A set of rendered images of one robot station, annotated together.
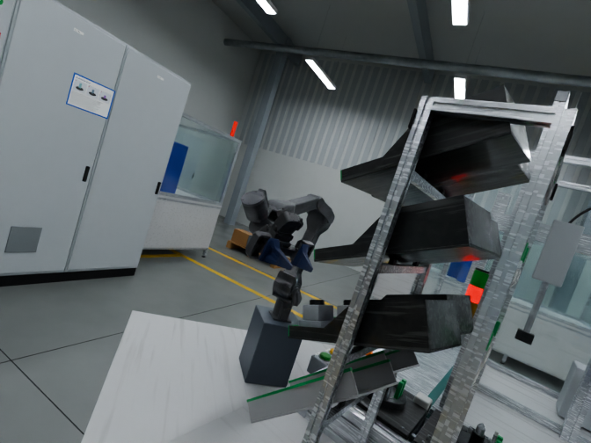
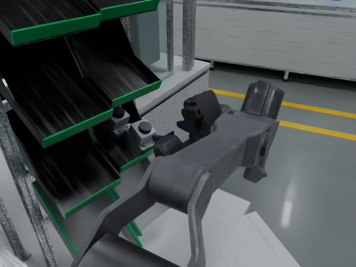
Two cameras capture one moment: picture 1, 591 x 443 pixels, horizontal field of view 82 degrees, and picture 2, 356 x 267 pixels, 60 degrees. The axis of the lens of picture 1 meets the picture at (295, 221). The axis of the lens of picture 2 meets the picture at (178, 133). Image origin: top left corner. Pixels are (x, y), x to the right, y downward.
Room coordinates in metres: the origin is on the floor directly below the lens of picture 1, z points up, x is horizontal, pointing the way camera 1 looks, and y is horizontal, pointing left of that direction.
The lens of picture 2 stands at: (1.26, -0.05, 1.63)
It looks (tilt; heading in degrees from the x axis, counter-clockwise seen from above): 33 degrees down; 177
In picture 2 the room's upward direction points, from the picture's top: straight up
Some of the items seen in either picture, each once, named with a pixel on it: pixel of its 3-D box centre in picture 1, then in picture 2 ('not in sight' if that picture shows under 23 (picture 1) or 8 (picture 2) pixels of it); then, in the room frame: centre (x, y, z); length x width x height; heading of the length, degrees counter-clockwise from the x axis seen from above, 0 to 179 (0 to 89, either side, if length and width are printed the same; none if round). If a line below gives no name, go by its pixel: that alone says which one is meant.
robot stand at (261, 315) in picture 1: (270, 344); not in sight; (1.09, -0.05, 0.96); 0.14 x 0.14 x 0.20; 19
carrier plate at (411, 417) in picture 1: (380, 396); not in sight; (0.99, -0.41, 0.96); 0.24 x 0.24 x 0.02; 55
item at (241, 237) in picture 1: (262, 247); not in sight; (6.93, 0.48, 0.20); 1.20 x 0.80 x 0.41; 64
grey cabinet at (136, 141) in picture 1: (117, 169); not in sight; (3.52, 1.93, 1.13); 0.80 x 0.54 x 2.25; 154
